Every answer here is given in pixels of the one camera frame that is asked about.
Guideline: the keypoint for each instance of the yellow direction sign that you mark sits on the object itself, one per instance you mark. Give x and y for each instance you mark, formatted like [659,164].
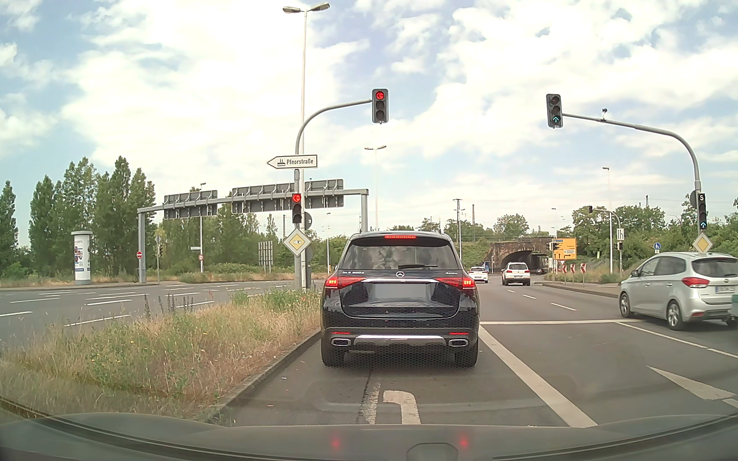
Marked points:
[564,248]

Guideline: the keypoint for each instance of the row of tall trees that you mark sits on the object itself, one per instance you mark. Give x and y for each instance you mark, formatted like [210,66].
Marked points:
[87,217]

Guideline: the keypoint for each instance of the kerbed traffic island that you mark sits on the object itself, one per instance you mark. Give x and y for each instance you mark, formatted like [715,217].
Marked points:
[580,289]

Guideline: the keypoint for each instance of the pylon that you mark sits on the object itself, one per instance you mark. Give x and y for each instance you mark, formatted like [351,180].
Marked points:
[458,224]

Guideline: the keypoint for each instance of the trees beside bridge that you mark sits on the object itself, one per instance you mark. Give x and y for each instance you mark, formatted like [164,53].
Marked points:
[651,230]

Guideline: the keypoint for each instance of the grey asphalt side road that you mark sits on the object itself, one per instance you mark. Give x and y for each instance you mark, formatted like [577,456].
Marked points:
[74,307]

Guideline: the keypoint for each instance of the tall double street lamp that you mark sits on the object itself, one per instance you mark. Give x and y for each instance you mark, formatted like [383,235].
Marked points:
[304,64]

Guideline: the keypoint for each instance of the overhead sign gantry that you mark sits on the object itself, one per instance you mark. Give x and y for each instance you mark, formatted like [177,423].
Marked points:
[260,198]

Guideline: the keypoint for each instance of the car's own bonnet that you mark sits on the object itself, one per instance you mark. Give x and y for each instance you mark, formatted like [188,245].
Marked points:
[369,442]

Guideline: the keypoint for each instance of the stone arch bridge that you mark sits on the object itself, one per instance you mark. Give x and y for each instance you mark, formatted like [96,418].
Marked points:
[519,248]

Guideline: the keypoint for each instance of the traffic light with signs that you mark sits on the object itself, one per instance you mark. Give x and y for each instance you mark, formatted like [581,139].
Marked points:
[298,211]

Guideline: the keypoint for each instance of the road markings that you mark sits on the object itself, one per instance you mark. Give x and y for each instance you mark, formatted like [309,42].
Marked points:
[535,383]

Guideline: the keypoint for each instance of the advertising column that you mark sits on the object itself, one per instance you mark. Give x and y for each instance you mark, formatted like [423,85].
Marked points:
[82,256]

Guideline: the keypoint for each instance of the no entry sign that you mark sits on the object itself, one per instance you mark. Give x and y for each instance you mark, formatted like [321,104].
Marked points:
[139,255]

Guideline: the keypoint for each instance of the black suv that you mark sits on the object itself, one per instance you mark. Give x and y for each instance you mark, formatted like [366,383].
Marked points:
[400,301]

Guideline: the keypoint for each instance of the distant traffic light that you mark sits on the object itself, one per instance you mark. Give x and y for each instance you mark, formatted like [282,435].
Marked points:
[606,237]

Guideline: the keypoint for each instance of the small white car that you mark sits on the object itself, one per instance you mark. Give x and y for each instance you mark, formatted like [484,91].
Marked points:
[478,274]

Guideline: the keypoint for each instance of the overgrown grass median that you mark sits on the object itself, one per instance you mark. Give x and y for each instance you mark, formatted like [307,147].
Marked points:
[170,349]

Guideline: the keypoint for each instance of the red white chevron barriers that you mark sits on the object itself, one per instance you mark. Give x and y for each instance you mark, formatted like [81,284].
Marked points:
[571,267]

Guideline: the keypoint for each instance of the silver hatchback car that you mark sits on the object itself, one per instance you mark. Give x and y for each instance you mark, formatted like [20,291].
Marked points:
[683,288]

